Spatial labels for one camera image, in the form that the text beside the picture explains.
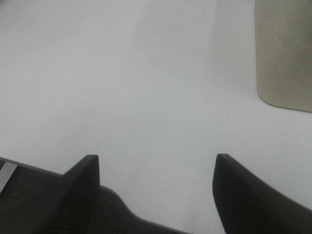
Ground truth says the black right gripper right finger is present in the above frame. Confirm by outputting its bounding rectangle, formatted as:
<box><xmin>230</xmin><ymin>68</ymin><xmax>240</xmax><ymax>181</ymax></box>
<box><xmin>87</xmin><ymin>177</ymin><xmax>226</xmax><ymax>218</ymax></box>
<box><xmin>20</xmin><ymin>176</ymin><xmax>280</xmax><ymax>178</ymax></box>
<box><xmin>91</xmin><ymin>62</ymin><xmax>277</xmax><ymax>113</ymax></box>
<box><xmin>213</xmin><ymin>154</ymin><xmax>312</xmax><ymax>234</ymax></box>

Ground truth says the beige storage bin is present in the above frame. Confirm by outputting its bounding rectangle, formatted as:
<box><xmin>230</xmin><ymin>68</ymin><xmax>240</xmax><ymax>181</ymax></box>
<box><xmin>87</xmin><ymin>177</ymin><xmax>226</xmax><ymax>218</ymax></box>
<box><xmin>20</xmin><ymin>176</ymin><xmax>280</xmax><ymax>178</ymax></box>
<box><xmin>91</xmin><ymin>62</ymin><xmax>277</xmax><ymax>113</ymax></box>
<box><xmin>254</xmin><ymin>0</ymin><xmax>312</xmax><ymax>112</ymax></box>

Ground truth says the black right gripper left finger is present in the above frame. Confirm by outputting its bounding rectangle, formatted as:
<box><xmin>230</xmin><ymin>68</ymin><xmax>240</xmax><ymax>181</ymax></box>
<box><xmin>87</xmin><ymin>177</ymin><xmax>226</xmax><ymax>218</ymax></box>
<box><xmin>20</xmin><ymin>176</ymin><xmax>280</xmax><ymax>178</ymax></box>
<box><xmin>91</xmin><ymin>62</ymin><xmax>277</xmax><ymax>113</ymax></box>
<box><xmin>41</xmin><ymin>155</ymin><xmax>99</xmax><ymax>234</ymax></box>

